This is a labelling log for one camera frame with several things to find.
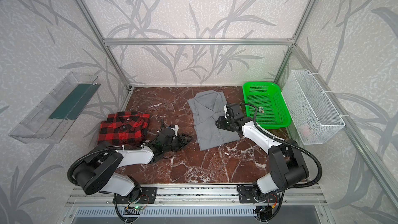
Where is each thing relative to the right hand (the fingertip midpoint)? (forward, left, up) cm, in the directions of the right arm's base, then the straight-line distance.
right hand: (217, 119), depth 90 cm
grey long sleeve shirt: (+14, +6, -8) cm, 18 cm away
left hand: (-9, +14, -4) cm, 17 cm away
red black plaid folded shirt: (-5, +54, -2) cm, 55 cm away
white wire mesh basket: (-15, -38, +24) cm, 47 cm away
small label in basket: (+15, -32, -12) cm, 37 cm away
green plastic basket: (+12, -39, -11) cm, 42 cm away
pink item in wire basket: (-13, -41, +10) cm, 45 cm away
